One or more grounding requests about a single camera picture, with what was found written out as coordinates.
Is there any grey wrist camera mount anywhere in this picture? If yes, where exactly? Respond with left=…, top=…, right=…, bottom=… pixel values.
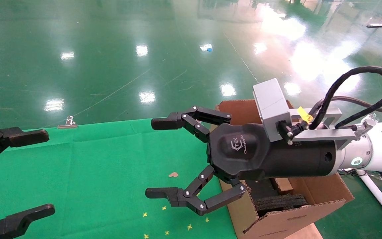
left=253, top=78, right=364, bottom=150

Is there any large open cardboard carton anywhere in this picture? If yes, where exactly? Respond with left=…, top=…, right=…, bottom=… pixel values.
left=211, top=99, right=355, bottom=239

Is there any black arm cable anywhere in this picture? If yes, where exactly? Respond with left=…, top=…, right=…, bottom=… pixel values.
left=307, top=66, right=382, bottom=130

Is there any small brown cardboard box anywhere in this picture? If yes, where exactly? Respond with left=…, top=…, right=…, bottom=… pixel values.
left=272, top=178, right=294, bottom=195

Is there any white metal frame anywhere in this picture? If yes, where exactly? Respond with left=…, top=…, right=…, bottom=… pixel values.
left=358, top=171, right=382, bottom=230

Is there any yellow cable tag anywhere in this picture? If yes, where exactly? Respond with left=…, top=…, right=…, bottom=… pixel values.
left=297, top=106, right=314, bottom=124

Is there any thin dark cable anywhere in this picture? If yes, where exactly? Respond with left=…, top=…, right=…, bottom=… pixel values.
left=310, top=96, right=382, bottom=117

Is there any silver binder clip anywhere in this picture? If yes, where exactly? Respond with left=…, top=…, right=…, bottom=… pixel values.
left=57, top=116, right=78, bottom=129

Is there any black ribbed foam strip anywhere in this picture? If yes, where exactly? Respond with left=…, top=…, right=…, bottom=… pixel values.
left=253, top=194, right=308, bottom=217

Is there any large green table cloth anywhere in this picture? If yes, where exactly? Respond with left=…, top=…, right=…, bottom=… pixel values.
left=0, top=118, right=238, bottom=239

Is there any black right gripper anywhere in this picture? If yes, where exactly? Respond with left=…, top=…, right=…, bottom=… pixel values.
left=145, top=106, right=340, bottom=216

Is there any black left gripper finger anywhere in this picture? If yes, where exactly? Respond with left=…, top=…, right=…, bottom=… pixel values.
left=0, top=204, right=55, bottom=239
left=0, top=125, right=49, bottom=170

